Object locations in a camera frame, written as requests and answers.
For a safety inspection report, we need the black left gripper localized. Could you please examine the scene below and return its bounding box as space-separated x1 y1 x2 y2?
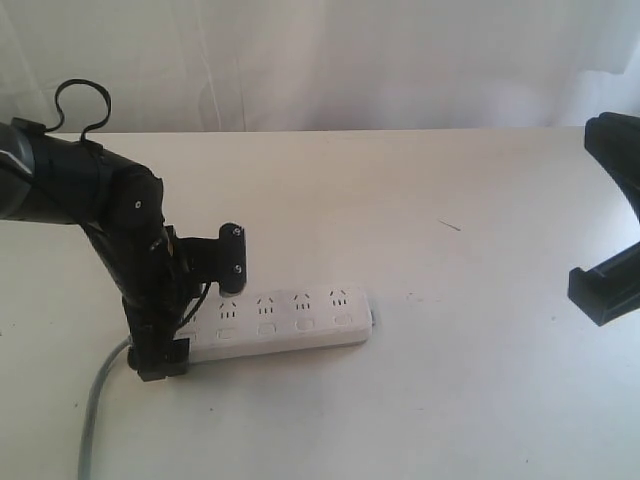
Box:
123 225 223 382

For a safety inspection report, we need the white five-outlet power strip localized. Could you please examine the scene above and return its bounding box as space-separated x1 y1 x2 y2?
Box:
176 284 374 365

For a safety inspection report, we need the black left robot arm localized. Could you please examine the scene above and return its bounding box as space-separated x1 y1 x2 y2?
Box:
1 119 246 381

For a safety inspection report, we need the white backdrop curtain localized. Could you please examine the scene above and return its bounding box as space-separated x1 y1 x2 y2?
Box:
1 1 639 132

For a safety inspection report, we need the grey power cord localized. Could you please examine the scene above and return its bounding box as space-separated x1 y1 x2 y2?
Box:
74 337 136 480

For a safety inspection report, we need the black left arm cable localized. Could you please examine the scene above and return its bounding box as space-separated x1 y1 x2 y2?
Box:
12 78 114 146

